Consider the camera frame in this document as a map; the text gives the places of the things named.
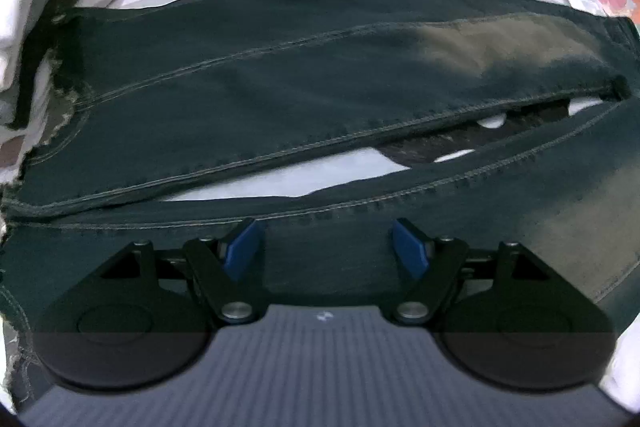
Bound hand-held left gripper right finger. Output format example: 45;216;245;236
391;218;548;324

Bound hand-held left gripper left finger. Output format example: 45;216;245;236
99;218;265;324

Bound dark denim jeans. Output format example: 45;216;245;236
0;0;640;413

